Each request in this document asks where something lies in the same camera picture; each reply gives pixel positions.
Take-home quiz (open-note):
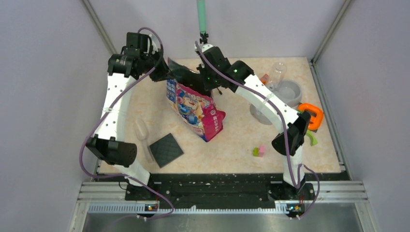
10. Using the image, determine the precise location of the colourful pet food bag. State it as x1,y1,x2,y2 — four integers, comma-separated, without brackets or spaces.
166,58,226,142

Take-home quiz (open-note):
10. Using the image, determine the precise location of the clear plastic scoop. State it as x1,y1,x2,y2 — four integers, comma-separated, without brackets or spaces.
134,118,154,163

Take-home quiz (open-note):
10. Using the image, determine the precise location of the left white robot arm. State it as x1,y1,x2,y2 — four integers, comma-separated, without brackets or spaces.
84,31,170,200

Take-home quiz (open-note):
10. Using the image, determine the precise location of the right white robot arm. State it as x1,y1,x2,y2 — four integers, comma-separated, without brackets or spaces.
195,42,310,199

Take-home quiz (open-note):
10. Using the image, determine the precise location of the grey double pet bowl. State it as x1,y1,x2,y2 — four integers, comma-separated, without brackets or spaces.
249,80,302,125

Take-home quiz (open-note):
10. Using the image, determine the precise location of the orange red toy brick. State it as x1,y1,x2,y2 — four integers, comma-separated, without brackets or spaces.
260,74,270,85

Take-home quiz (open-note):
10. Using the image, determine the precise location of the clear water bottle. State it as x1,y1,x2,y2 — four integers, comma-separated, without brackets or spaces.
265,62,287,91

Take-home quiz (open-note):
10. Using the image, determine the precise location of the black tripod with green pole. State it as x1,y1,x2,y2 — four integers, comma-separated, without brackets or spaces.
196,0,211,52

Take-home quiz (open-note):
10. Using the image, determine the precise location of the black square mat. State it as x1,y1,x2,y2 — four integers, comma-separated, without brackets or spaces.
149,133,184,168

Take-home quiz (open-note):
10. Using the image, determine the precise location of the green and pink brick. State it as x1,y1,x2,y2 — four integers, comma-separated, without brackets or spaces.
252,145,265,158

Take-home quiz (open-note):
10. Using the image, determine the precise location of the green curved toy piece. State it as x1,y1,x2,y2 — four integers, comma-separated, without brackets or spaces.
306,130,318,146

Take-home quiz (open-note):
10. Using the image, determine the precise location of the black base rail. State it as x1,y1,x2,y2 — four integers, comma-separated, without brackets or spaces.
114,173,350,210

